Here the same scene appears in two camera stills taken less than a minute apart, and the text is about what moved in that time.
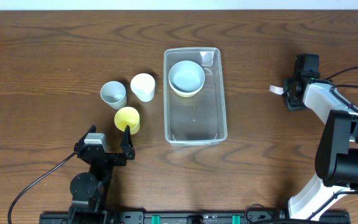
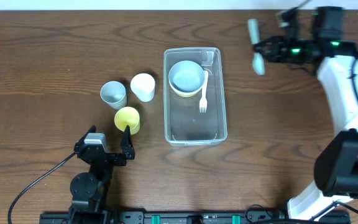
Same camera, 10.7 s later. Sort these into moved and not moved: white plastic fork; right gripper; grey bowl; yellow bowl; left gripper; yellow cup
Moved: white plastic fork; right gripper
Not moved: grey bowl; left gripper; yellow cup; yellow bowl
